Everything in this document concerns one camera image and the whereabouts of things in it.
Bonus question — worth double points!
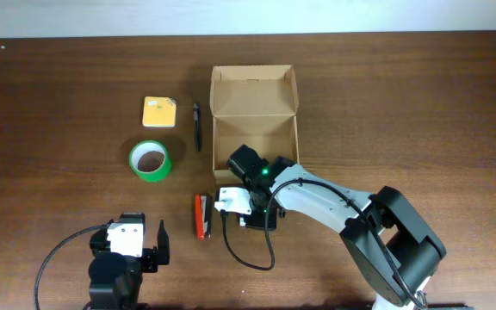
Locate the orange black stapler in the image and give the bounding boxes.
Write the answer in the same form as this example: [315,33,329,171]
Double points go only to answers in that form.
[194,194,213,240]

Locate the green tape roll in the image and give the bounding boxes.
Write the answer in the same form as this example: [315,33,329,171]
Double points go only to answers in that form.
[129,140,171,183]

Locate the brown cardboard box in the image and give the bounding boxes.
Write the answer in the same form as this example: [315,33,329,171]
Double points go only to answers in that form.
[209,65,300,185]

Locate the yellow sticky note pad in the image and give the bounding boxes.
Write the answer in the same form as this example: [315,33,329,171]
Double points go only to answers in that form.
[142,96,177,127]

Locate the blue white staples box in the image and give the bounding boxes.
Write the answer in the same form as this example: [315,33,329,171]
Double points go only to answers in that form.
[239,215,246,226]

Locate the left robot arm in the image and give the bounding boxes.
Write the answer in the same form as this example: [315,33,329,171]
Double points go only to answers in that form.
[85,217,170,310]

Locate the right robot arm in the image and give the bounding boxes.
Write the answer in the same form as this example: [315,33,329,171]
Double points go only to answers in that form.
[219,145,447,309]

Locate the black pen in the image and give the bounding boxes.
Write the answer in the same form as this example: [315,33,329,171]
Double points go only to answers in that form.
[193,102,202,152]

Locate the black left camera cable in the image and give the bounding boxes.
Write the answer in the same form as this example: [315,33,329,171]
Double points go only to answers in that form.
[34,223,110,310]

